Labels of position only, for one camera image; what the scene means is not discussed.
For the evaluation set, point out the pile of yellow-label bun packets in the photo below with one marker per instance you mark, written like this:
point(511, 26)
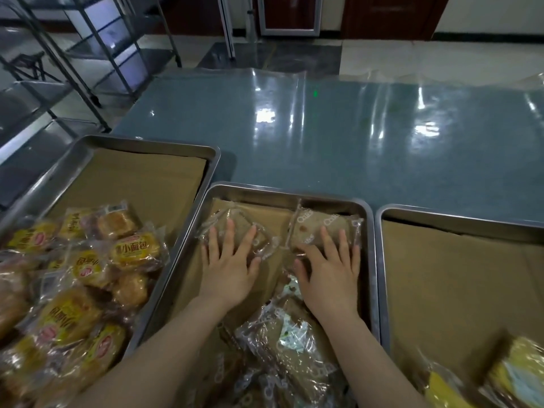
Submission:
point(72, 301)

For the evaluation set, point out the person's left little finger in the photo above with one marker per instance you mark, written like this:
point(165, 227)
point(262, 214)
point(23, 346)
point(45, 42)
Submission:
point(202, 257)

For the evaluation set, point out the yellow wrapped cake packet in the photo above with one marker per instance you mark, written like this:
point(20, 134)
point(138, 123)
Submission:
point(444, 390)
point(516, 373)

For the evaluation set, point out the person's right little finger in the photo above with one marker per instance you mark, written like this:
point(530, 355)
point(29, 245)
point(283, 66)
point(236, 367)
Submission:
point(357, 259)

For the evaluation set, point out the person's left hand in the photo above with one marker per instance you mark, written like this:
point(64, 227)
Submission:
point(227, 274)

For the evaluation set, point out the brown cardboard tray liner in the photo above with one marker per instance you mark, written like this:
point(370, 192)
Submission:
point(144, 182)
point(450, 284)
point(272, 214)

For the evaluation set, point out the steel baking tray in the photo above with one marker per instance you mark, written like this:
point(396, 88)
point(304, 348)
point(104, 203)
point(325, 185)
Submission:
point(199, 178)
point(446, 214)
point(369, 259)

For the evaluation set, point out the clear brown bread packet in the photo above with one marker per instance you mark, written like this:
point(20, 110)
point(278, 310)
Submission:
point(265, 244)
point(308, 227)

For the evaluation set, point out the person's right forearm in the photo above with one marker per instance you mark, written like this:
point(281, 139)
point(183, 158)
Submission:
point(365, 361)

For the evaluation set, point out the metal framed glass door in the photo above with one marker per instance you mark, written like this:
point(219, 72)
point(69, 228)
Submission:
point(289, 14)

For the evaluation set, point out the dark wooden door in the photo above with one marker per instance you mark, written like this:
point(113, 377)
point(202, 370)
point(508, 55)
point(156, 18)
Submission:
point(391, 14)

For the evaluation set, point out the person's left middle finger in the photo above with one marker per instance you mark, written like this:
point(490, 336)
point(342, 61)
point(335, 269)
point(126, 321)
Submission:
point(231, 237)

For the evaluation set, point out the pile of clear bread packets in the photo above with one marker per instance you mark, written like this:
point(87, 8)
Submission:
point(289, 352)

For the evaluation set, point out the person's right hand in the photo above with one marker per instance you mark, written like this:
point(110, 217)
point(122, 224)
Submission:
point(333, 288)

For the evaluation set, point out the person's right thumb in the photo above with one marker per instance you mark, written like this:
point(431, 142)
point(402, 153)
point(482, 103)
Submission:
point(300, 271)

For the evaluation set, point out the person's right middle finger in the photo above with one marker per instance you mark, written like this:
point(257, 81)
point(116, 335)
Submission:
point(328, 248)

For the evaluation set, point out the steel shelving rack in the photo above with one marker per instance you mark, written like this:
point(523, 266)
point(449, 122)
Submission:
point(110, 42)
point(29, 110)

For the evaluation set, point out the black folding stool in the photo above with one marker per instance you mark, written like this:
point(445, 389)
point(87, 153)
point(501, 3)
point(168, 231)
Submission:
point(27, 63)

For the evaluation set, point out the person's left forearm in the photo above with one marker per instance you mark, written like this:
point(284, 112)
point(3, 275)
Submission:
point(161, 356)

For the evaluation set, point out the metal frame post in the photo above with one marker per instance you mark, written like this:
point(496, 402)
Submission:
point(225, 23)

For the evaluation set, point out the person's left thumb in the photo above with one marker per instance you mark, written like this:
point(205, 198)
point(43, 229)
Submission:
point(256, 265)

